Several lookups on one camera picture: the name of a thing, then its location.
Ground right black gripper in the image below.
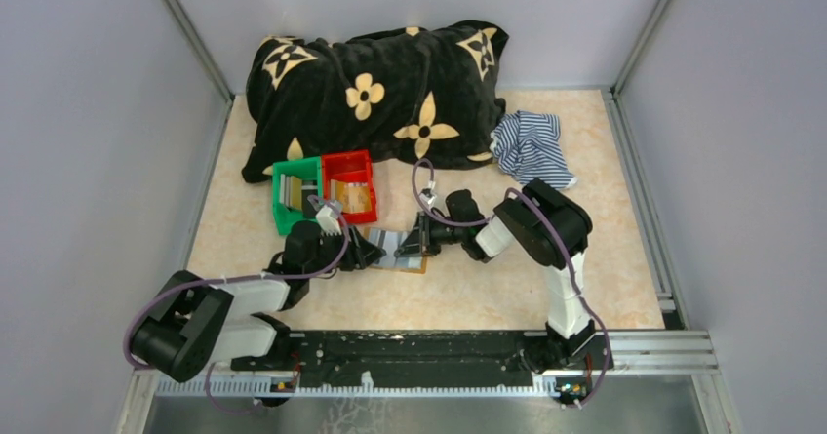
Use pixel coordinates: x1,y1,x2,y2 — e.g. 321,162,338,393
395,211,467,258

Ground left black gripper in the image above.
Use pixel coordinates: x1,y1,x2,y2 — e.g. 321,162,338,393
305,223,386,279

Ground yellow leather card holder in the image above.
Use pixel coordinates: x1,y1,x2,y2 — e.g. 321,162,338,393
364,227,427,274

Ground green plastic bin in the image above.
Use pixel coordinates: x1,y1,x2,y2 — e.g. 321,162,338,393
271,157,323,236

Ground red plastic bin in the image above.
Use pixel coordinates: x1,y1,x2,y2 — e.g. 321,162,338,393
321,149,378,224

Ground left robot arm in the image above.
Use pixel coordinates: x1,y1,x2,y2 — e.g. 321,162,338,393
125,220,386,382

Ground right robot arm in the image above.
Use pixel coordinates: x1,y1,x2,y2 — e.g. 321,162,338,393
394,178,598,368

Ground cards in green bin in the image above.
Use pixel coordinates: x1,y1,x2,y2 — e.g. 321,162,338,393
277,175,318,213

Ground cards in red bin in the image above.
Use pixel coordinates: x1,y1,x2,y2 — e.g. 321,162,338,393
330,179,374,214

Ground blue striped cloth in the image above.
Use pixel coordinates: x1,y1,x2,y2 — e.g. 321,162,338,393
490,110,578,190

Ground black floral blanket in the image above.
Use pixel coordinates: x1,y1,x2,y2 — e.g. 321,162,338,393
241,20,509,183

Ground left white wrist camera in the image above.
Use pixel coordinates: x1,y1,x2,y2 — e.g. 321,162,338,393
315,200,342,235

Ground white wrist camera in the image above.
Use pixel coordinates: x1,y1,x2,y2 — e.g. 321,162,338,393
315,200,342,235
417,182,438,213

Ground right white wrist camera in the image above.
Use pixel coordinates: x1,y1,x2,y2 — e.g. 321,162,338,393
417,182,438,213

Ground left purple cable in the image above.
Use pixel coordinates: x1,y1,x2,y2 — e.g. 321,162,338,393
122,194,351,415

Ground purple cable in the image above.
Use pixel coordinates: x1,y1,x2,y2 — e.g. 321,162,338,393
122,194,351,415
412,158,613,411

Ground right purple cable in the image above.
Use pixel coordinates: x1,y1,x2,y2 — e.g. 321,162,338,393
412,158,613,411

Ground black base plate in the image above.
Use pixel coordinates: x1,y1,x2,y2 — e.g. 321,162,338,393
230,331,614,389

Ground aluminium front rail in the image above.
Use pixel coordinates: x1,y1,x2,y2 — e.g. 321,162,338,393
138,331,719,399

